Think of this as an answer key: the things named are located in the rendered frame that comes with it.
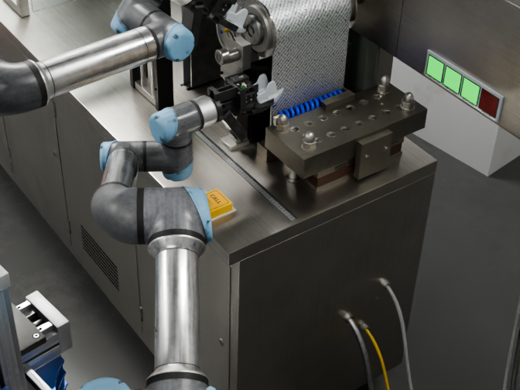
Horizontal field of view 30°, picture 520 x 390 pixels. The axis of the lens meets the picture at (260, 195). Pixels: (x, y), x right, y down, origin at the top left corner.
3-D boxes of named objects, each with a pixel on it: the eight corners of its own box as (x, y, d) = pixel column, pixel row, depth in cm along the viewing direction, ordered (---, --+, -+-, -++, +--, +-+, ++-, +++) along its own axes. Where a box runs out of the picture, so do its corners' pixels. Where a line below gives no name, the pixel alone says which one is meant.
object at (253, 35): (261, 49, 234) (243, 41, 240) (267, 46, 235) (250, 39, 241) (258, 18, 230) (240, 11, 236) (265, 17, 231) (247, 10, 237)
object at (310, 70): (269, 117, 247) (272, 54, 235) (341, 90, 258) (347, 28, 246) (271, 118, 247) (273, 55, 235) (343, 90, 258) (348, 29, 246)
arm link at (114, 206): (82, 254, 193) (103, 174, 239) (138, 253, 194) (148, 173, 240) (79, 200, 189) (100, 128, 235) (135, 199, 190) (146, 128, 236)
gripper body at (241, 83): (261, 83, 233) (219, 99, 227) (260, 113, 238) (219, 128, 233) (243, 70, 238) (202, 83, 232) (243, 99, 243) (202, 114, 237)
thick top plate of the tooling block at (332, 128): (265, 146, 245) (265, 127, 242) (384, 99, 264) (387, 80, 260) (302, 179, 235) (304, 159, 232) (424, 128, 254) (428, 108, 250)
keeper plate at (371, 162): (353, 176, 247) (357, 141, 240) (383, 162, 251) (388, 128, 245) (359, 181, 245) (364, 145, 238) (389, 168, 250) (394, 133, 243)
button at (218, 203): (193, 205, 238) (193, 197, 236) (217, 195, 241) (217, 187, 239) (208, 220, 233) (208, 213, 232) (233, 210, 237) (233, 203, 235)
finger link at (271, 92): (290, 78, 238) (259, 88, 234) (289, 98, 242) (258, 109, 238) (283, 72, 240) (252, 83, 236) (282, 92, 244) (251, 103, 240)
